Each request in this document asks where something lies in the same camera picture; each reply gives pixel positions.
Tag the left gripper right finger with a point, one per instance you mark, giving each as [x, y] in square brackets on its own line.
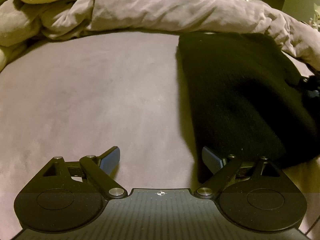
[212, 161]

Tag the purple pillow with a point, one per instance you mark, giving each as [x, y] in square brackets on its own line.
[20, 21]

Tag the pink bolster pillow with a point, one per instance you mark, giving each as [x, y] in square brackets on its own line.
[6, 54]

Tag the purple bed sheet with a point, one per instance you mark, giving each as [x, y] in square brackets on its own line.
[85, 95]

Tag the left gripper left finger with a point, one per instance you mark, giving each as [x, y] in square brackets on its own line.
[109, 160]

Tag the purple crumpled duvet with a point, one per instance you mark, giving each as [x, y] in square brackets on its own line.
[66, 20]

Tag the wrapped flower bouquet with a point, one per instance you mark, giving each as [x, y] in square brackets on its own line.
[314, 22]

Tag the black knit sweater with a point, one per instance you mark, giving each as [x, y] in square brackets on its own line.
[247, 99]

